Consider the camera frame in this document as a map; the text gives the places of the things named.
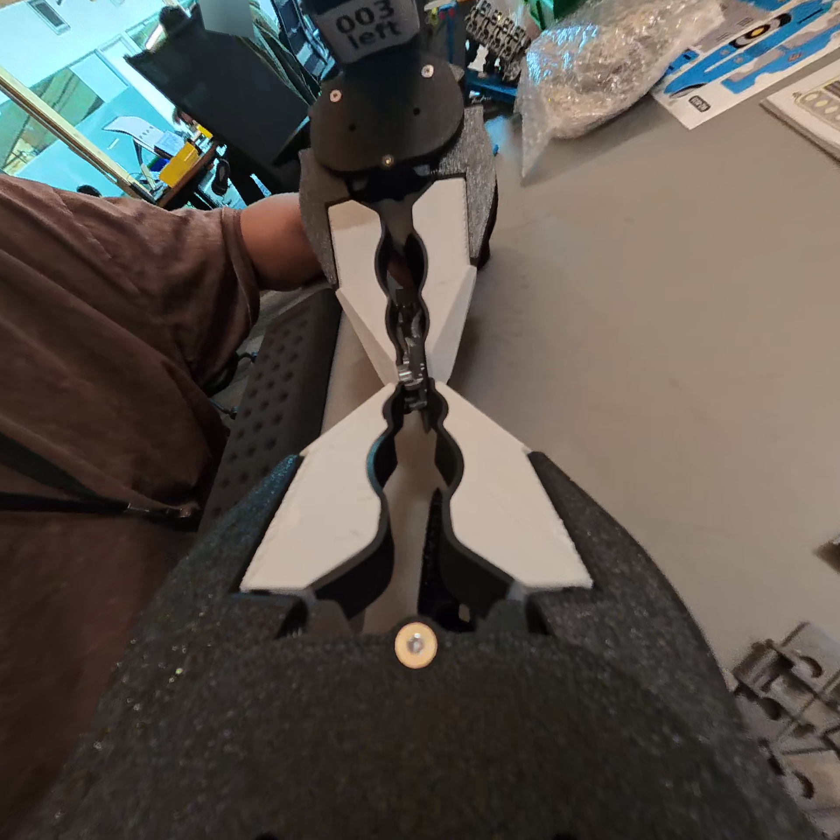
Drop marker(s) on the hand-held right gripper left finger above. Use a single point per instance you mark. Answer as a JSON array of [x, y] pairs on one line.
[[315, 525]]

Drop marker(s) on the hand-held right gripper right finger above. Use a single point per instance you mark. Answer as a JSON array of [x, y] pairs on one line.
[[518, 525]]

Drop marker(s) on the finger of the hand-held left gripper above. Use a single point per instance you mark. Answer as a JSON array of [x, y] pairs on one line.
[[449, 249], [358, 262]]

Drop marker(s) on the pile of grey track links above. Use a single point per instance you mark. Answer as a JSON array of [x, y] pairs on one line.
[[787, 709]]

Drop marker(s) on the grey desk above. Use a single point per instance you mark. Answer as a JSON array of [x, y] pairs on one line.
[[623, 328]]

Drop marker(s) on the blue toy vehicle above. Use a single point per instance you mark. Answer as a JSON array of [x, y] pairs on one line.
[[495, 39]]

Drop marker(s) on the black office chair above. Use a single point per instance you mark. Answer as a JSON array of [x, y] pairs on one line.
[[216, 98]]

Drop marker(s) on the yellow storage box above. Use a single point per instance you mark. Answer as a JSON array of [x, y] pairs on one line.
[[178, 164]]

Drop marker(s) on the clear plastic bag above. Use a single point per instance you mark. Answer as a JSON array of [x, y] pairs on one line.
[[590, 72]]

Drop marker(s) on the blue sticker sheet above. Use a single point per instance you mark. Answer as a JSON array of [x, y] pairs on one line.
[[741, 59]]

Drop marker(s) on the instruction booklet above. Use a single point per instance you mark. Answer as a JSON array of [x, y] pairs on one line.
[[810, 111]]

